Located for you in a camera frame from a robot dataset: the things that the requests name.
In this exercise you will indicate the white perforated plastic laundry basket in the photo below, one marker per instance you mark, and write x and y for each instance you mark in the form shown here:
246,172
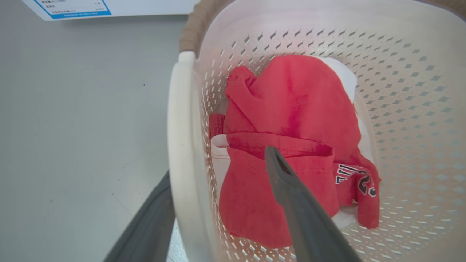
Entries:
411,127

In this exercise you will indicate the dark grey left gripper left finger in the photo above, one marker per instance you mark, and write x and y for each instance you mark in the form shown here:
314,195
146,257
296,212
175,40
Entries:
149,229

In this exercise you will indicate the red printed jersey garment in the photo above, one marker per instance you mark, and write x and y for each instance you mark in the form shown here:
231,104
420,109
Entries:
291,145

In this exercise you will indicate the white appliance with blue label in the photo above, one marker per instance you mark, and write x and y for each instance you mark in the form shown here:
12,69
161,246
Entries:
109,7

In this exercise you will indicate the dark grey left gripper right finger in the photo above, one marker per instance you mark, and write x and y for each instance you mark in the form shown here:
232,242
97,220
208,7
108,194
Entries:
305,218

